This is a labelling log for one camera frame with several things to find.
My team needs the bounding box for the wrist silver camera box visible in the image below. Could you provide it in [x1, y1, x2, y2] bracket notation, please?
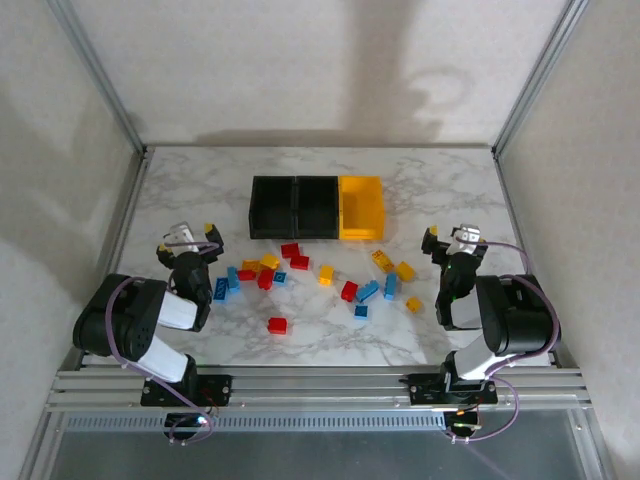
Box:
[166, 221, 199, 254]
[452, 223, 484, 249]

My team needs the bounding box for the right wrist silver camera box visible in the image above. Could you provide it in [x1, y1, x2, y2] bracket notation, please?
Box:
[452, 223, 484, 249]

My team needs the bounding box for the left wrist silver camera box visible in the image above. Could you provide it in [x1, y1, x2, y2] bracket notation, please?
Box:
[166, 221, 199, 254]

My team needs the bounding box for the yellow plastic storage bin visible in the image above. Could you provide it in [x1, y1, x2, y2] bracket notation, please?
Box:
[337, 174, 388, 242]

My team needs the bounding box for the wide aluminium base rail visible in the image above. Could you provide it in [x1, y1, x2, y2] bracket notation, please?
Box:
[45, 366, 595, 414]

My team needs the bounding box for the aluminium side rail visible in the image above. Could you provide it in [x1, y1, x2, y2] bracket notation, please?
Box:
[492, 147, 571, 369]
[69, 147, 154, 369]

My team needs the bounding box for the grey lower panel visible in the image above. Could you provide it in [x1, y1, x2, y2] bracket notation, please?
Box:
[19, 409, 614, 480]

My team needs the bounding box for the grey slotted cable duct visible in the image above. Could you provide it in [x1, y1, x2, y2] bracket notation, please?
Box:
[63, 412, 447, 432]

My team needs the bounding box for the aluminium frame post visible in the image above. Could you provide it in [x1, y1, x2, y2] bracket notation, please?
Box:
[491, 0, 592, 156]
[47, 0, 149, 156]

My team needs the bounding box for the curved yellow lego brick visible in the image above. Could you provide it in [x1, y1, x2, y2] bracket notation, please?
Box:
[371, 248, 396, 273]

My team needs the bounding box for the small black control board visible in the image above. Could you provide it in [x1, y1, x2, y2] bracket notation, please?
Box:
[163, 412, 211, 433]
[443, 409, 484, 434]

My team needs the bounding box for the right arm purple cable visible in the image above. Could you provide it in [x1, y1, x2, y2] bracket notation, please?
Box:
[447, 239, 562, 447]

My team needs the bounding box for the black plastic storage bin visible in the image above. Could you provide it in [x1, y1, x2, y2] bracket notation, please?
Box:
[293, 174, 343, 240]
[248, 174, 299, 240]

